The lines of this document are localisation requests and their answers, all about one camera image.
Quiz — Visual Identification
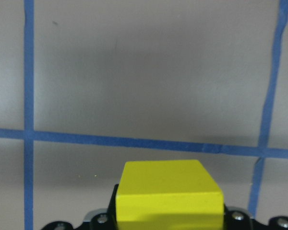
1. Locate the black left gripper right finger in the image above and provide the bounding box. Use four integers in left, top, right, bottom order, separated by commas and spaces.
223, 206, 288, 230

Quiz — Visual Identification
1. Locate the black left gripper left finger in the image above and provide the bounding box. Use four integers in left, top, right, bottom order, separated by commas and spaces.
42, 184, 119, 230

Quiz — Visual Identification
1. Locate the yellow wooden block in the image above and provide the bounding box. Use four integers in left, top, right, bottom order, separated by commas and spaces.
116, 160, 224, 230

